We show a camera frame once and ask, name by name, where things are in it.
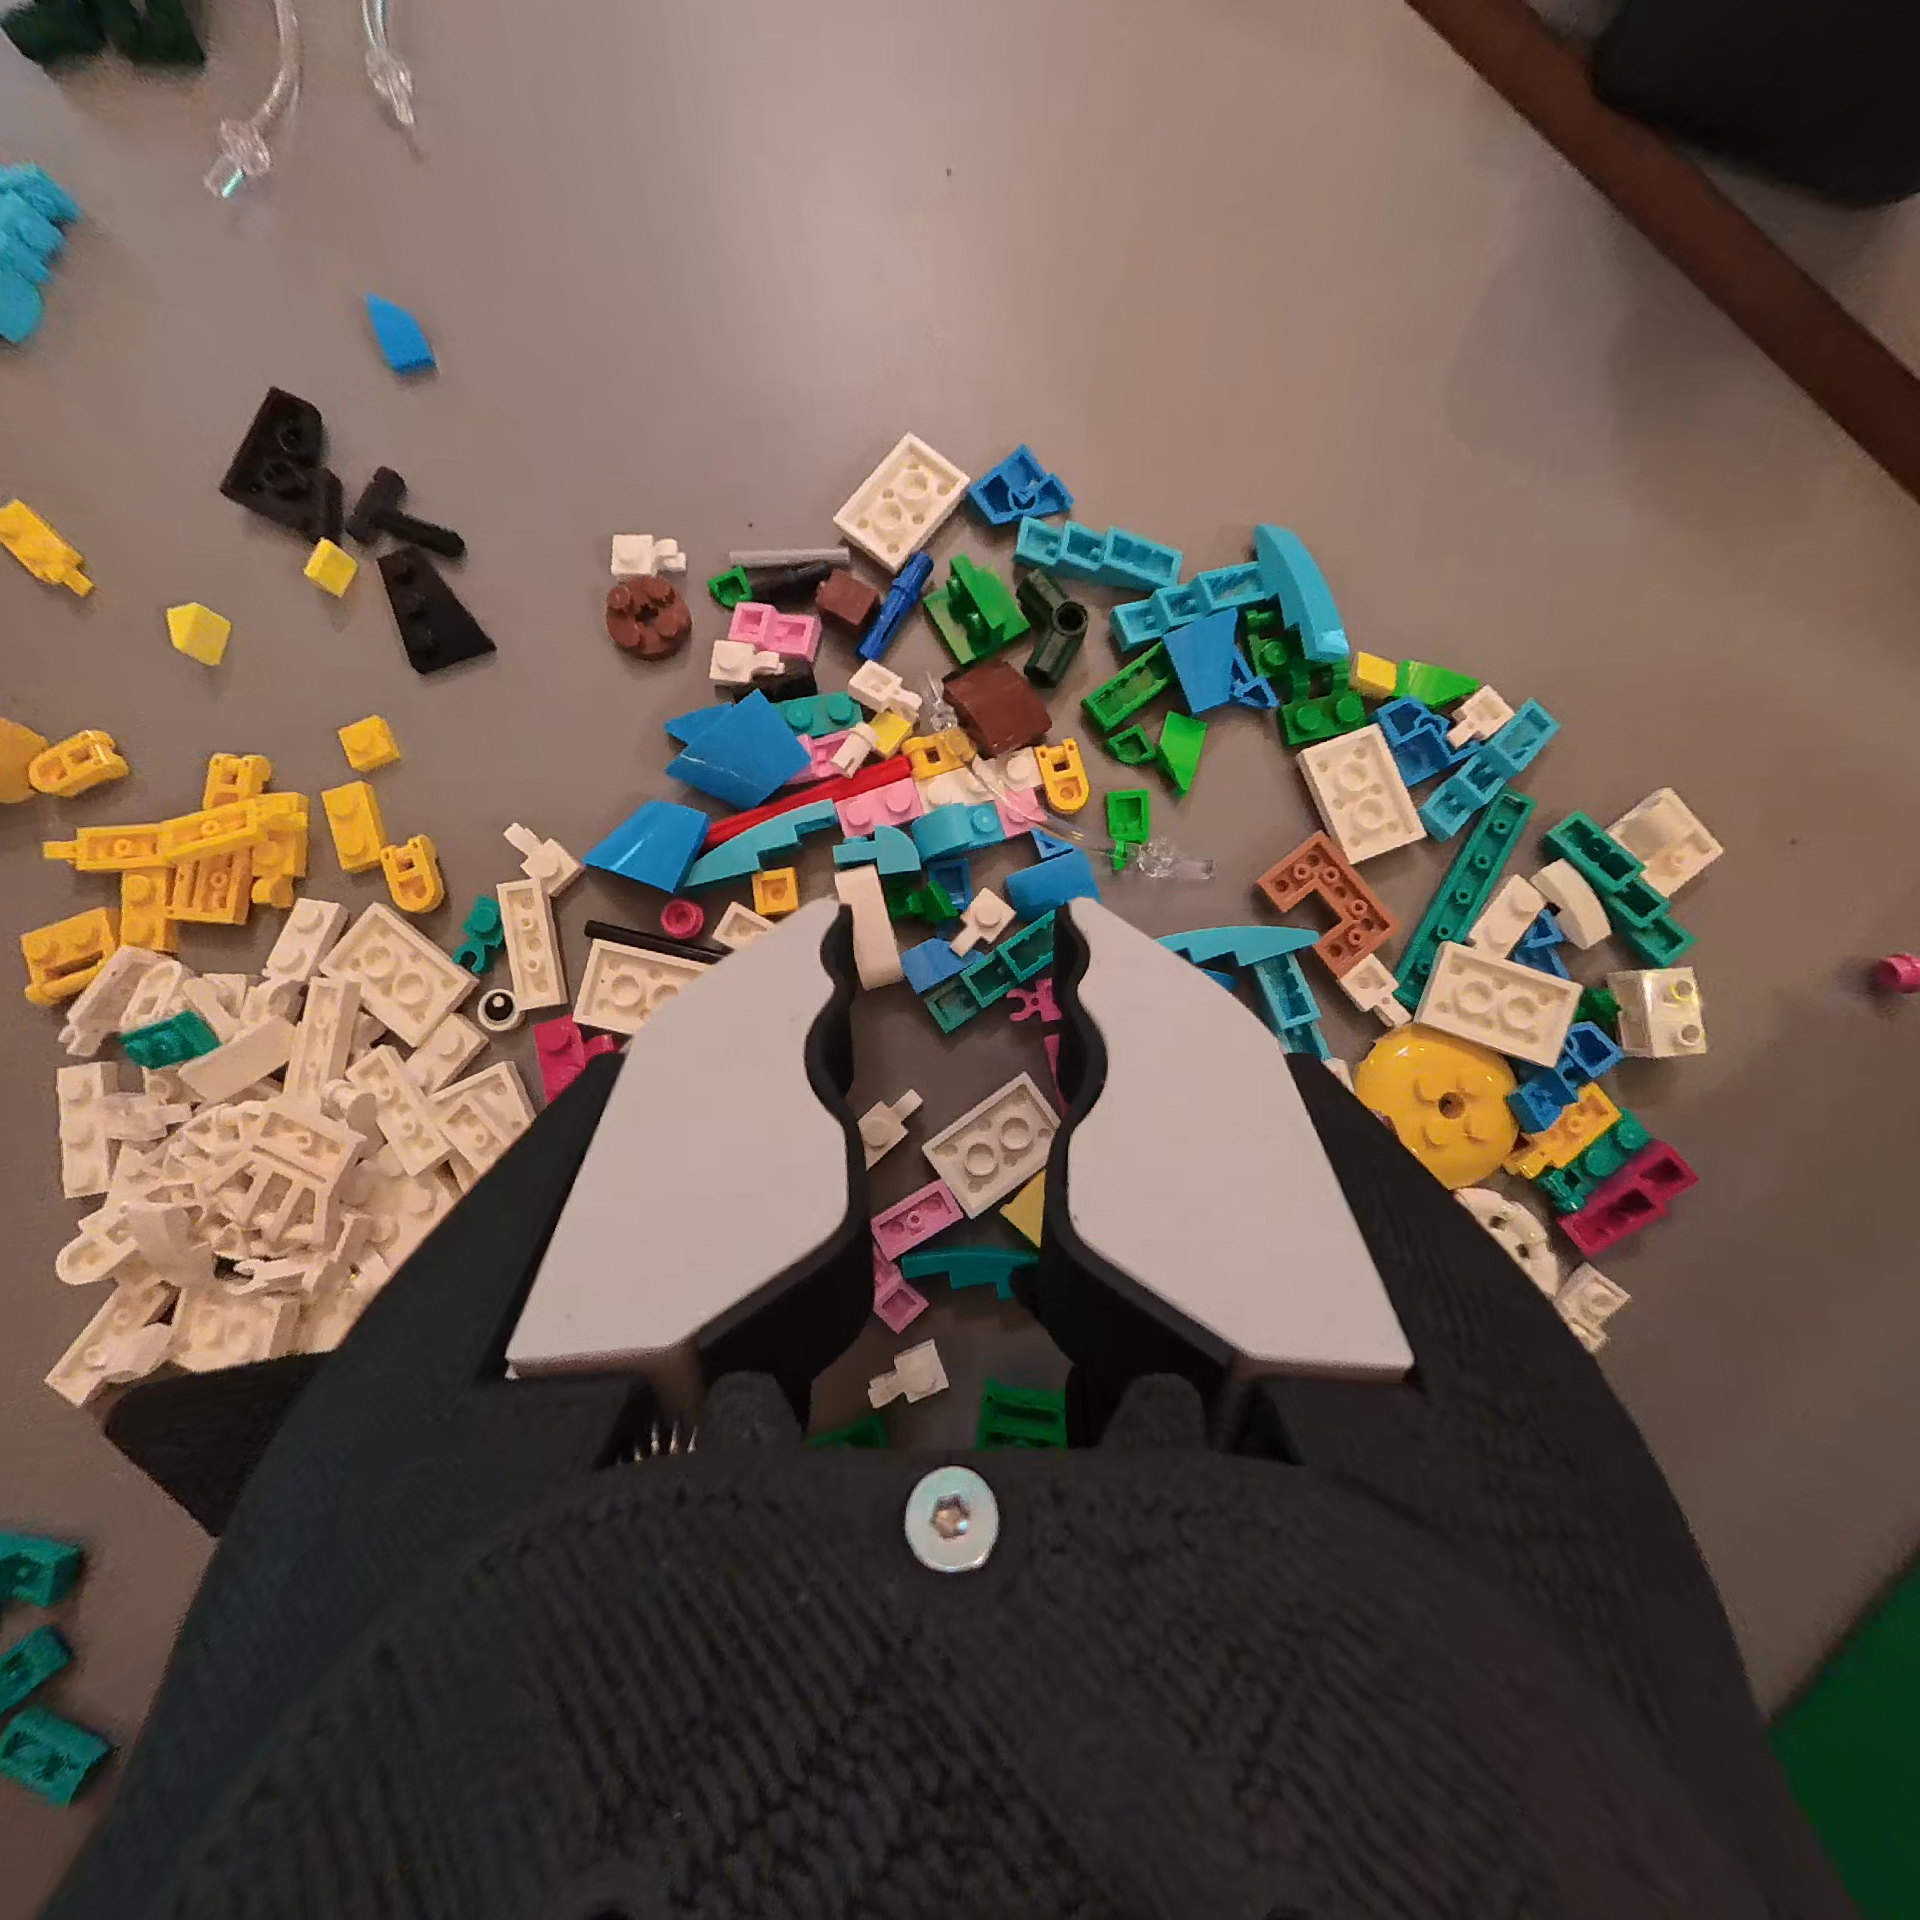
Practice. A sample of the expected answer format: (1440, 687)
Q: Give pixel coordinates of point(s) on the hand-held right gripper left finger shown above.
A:
(692, 1170)

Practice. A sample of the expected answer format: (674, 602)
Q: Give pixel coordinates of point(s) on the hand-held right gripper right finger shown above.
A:
(1215, 1184)

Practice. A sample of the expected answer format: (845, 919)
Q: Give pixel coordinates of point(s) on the brown corner brick plate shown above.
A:
(1319, 884)

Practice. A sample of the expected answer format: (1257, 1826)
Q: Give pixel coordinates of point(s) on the pile of mixed toy bricks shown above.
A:
(750, 751)

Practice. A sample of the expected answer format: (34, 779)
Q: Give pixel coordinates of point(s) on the pile of white toy bricks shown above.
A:
(398, 968)

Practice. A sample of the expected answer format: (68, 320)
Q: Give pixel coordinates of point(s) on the pile of yellow toy bricks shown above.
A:
(194, 869)

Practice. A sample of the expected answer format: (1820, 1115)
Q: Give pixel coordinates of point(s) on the small yellow slope brick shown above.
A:
(329, 564)

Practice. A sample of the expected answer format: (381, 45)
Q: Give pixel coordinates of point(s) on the small magenta brick stud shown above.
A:
(1900, 972)

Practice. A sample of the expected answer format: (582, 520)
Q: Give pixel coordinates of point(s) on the black toy brick pin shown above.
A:
(393, 511)

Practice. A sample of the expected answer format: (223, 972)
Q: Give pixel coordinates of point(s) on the yellow slope toy brick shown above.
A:
(198, 632)

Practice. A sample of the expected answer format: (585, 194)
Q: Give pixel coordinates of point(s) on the small black toy brick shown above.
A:
(322, 507)

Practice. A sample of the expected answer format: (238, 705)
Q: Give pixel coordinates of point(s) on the yellow round toy brick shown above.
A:
(10, 757)

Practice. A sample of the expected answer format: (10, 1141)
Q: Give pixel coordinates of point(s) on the pile of teal brick plates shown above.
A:
(31, 1651)

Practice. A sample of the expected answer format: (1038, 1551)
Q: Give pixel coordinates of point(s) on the large black wedge brick plate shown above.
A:
(277, 451)

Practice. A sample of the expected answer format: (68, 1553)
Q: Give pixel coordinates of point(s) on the green storage bin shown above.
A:
(1852, 1769)

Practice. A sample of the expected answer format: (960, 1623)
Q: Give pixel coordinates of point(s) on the blue slope toy brick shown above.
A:
(400, 332)

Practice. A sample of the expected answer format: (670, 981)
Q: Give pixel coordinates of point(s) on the yellow clip brick plate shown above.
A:
(38, 543)

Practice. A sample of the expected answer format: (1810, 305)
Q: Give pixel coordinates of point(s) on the pile of azure toy bricks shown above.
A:
(28, 255)

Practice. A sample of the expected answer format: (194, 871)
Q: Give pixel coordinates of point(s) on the pile of dark green bricks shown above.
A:
(106, 23)

